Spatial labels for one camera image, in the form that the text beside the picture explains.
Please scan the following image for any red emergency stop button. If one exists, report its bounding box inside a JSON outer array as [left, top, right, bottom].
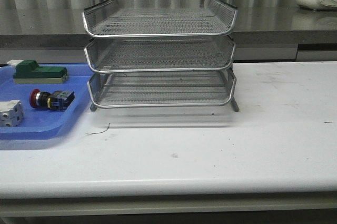
[[29, 89, 75, 111]]

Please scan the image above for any steel back counter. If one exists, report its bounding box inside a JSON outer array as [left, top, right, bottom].
[[1, 7, 336, 64]]

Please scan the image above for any blue plastic tray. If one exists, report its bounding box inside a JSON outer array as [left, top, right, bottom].
[[1, 63, 93, 140]]

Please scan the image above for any green terminal block component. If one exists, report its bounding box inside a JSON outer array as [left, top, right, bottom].
[[7, 60, 69, 84]]

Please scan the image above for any white electrical block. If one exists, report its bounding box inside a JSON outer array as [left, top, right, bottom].
[[1, 100, 24, 128]]

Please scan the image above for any silver rack frame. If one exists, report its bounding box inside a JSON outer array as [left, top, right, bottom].
[[91, 0, 239, 111]]

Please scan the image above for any thin wire scrap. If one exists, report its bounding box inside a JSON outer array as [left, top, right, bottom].
[[86, 123, 111, 135]]

